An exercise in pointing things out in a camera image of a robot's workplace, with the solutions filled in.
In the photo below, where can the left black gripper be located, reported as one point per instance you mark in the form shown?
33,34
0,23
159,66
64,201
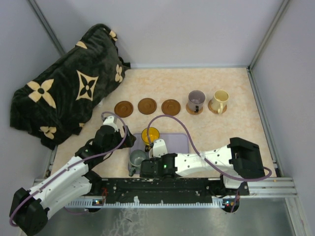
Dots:
129,140

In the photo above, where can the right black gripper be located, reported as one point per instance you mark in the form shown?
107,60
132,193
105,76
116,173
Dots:
154,159

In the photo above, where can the dark brown wooden coaster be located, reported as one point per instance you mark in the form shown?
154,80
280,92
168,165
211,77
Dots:
123,109

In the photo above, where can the light woven rattan coaster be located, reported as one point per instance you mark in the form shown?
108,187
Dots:
193,112

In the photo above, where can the purple transparent mug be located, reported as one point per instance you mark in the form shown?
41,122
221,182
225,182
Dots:
196,100

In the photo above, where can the cream yellow ceramic mug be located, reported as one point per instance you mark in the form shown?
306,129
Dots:
220,100

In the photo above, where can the white mug blue handle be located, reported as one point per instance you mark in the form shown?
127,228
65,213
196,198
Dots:
151,153

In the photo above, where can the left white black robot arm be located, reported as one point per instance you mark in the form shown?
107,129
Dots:
31,209

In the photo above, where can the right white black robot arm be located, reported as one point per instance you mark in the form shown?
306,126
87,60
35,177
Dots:
239,161

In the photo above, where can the lavender plastic tray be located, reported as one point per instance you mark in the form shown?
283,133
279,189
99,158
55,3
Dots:
175,142

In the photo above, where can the grey ceramic mug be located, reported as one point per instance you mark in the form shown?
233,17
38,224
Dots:
135,160

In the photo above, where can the yellow transparent mug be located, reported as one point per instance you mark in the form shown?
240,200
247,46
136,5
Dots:
149,135

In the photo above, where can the black floral plush blanket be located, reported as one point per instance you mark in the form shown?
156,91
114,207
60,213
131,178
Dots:
57,103

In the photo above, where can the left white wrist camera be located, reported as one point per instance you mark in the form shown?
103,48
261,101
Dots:
112,122

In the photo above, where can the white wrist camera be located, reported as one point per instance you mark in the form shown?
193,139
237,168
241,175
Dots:
159,148
112,122

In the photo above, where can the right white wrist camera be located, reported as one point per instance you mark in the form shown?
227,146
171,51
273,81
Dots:
159,148

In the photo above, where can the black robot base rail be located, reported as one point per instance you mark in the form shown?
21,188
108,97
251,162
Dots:
168,191

